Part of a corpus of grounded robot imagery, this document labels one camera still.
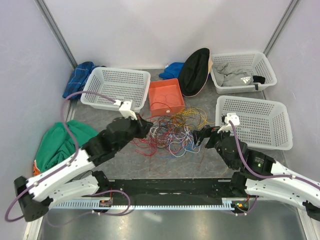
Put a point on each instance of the bright blue cloth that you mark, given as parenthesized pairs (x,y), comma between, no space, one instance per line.
(172,71)

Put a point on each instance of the far right white basket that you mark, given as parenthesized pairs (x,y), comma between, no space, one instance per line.
(254,61)

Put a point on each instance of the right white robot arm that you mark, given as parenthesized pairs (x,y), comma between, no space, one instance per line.
(257,174)

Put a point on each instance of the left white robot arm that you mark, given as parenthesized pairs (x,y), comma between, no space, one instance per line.
(38,194)

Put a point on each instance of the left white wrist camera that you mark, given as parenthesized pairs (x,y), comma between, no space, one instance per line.
(125,108)

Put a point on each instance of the blue plaid cloth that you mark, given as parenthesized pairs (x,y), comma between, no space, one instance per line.
(78,78)

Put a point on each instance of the black bucket hat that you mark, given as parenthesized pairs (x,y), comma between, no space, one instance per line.
(195,72)

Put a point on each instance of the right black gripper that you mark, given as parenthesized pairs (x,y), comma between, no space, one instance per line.
(209,131)

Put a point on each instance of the left white plastic basket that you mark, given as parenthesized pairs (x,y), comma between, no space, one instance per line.
(118,84)

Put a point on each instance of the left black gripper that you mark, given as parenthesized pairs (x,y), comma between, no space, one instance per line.
(142,125)

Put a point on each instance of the slotted cable duct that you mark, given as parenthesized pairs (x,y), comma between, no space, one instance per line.
(161,202)

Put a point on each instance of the near right white basket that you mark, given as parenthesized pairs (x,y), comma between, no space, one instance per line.
(264,124)

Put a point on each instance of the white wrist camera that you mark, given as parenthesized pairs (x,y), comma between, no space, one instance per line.
(229,120)
(125,108)

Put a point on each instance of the orange square box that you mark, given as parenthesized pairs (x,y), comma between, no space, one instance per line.
(165,97)

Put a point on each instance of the green shirt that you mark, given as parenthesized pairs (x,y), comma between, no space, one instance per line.
(57,145)

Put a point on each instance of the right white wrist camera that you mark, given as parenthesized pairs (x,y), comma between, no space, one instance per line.
(229,120)

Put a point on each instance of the grey adidas garment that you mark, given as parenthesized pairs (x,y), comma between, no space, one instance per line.
(228,75)

